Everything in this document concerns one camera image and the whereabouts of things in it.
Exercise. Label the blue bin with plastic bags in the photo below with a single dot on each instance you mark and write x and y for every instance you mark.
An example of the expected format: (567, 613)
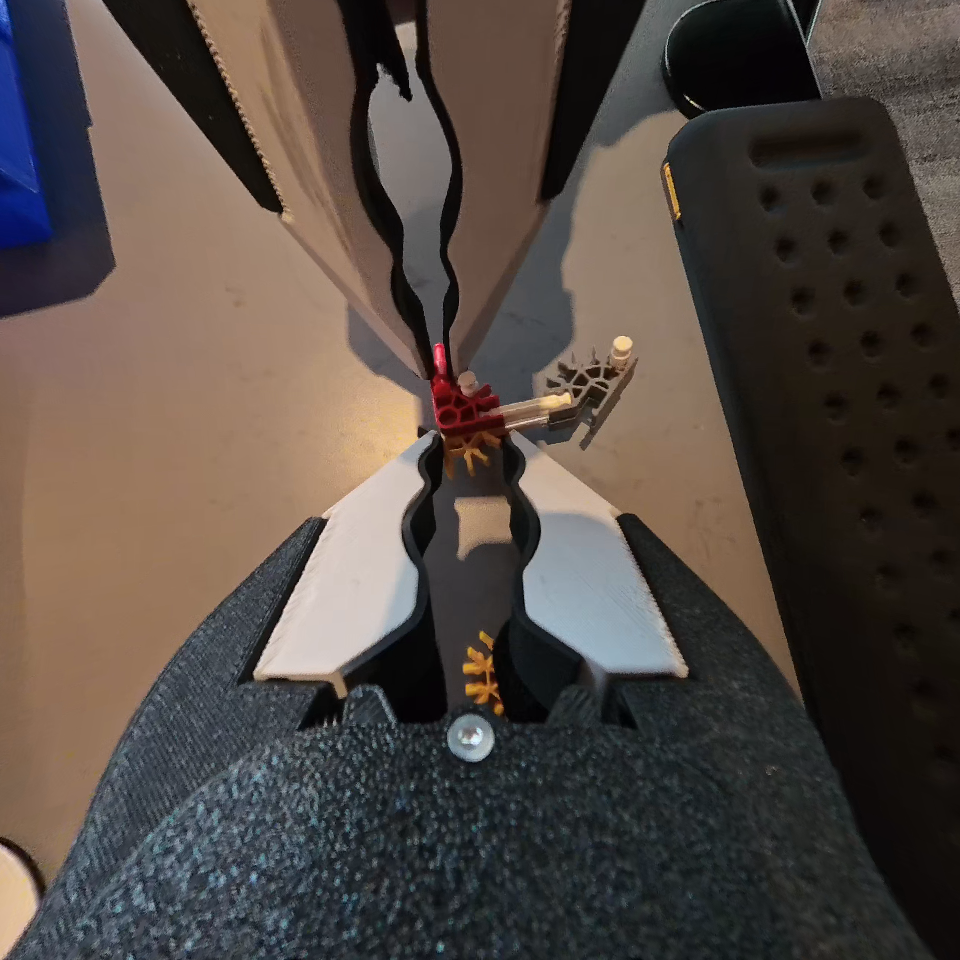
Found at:
(19, 150)

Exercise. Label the yellow toy connector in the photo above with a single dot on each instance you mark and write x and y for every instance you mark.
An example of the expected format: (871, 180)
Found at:
(484, 675)

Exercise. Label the short red toy rod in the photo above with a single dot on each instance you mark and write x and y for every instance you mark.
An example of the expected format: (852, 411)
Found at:
(440, 364)

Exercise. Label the toy rod and connector assembly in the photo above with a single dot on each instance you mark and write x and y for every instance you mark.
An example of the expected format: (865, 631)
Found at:
(525, 411)

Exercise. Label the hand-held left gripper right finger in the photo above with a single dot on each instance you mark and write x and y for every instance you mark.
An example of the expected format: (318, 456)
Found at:
(592, 600)

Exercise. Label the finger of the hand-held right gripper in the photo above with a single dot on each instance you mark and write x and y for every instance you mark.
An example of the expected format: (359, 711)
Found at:
(502, 112)
(300, 135)

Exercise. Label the black round base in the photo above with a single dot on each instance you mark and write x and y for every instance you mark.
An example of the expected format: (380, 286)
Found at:
(712, 67)

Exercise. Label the black perforated pad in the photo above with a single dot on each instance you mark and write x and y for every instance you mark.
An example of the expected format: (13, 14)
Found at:
(825, 450)

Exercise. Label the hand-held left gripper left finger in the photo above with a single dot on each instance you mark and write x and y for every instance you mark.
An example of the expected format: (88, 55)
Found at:
(352, 600)

